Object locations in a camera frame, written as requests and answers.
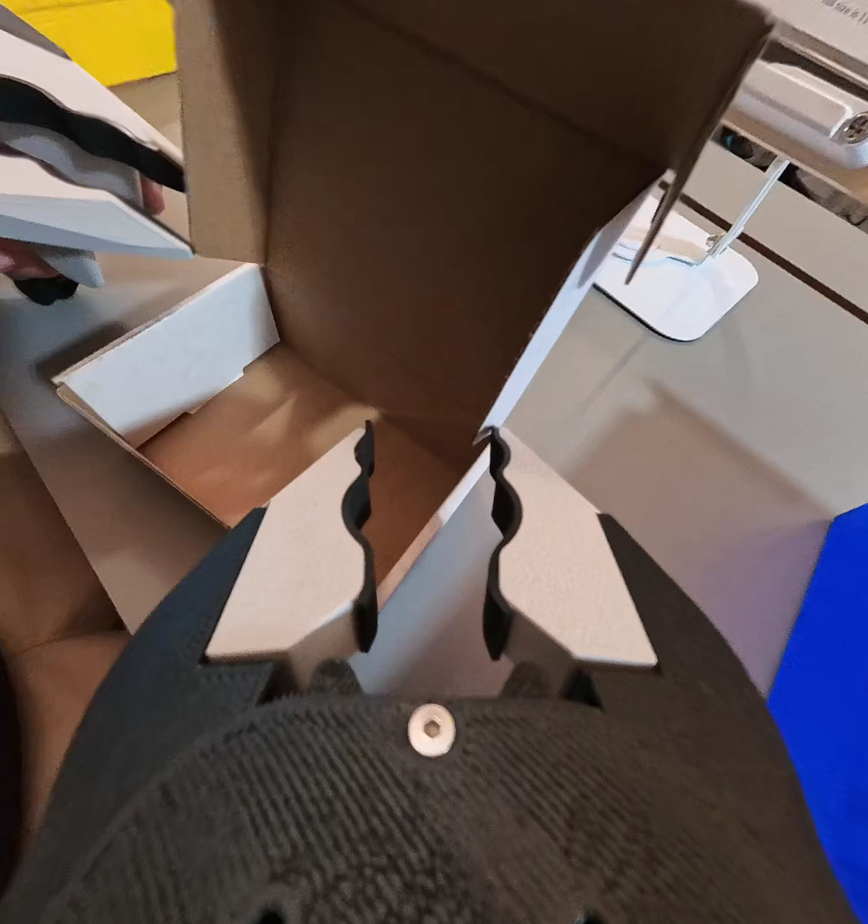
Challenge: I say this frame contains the person's left hand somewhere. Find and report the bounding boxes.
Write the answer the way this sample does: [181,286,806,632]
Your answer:
[0,224,61,281]

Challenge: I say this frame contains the printed instruction sheet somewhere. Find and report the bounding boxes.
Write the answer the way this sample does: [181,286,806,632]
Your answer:
[779,0,868,46]

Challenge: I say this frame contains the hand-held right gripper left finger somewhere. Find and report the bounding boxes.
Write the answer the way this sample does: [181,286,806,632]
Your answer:
[203,421,380,663]

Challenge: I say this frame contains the blue plastic bin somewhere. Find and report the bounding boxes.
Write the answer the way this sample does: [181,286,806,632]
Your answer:
[766,491,868,924]

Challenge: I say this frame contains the white cardboard mailer box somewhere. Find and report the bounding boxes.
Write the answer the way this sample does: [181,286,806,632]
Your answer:
[55,0,776,695]

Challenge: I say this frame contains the person's beige pants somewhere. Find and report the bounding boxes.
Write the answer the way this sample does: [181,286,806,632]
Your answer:
[0,375,135,831]

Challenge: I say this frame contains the yellow plastic bin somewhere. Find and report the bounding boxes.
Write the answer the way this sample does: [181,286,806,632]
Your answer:
[0,0,179,89]

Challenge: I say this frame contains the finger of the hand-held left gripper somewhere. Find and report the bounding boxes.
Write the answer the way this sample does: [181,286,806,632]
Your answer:
[0,126,194,290]
[0,18,188,193]

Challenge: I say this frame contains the white and wooden document stand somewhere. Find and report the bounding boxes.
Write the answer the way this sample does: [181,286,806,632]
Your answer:
[593,18,868,343]

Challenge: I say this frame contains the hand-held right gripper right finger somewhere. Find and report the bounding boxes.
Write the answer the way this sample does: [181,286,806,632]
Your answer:
[473,426,660,668]

